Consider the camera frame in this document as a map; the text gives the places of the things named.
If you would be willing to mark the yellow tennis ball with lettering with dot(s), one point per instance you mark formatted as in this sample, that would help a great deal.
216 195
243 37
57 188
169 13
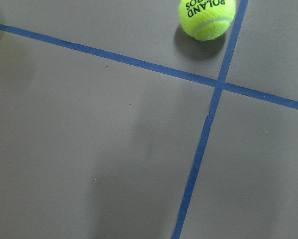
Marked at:
206 20

